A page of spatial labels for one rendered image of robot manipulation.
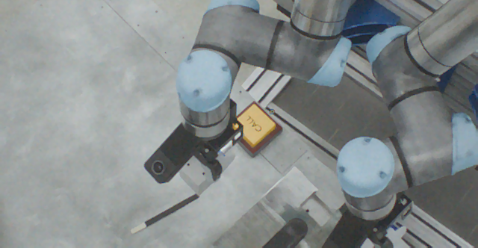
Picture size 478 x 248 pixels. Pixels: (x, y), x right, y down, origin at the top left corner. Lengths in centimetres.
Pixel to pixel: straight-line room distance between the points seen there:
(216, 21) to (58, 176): 57
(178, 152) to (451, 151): 42
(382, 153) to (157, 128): 65
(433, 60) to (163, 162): 45
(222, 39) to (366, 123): 118
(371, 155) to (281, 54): 20
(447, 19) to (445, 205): 121
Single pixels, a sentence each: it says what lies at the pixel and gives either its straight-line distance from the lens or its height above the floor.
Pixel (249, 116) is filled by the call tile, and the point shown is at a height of 84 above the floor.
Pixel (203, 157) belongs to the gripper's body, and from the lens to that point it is 146.
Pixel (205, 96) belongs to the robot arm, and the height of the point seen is 130.
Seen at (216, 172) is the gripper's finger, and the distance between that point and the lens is 149.
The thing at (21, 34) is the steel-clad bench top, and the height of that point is 80.
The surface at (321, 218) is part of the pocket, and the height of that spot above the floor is 86.
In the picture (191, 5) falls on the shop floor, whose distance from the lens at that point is 282.
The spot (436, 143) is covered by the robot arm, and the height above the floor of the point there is 129.
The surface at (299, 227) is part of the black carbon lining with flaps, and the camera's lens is 163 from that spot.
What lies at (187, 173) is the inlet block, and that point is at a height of 96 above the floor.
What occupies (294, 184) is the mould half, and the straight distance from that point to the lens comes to 165.
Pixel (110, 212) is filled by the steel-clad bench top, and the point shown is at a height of 80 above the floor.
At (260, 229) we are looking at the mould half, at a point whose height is 89.
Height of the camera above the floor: 244
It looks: 67 degrees down
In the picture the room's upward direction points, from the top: 3 degrees clockwise
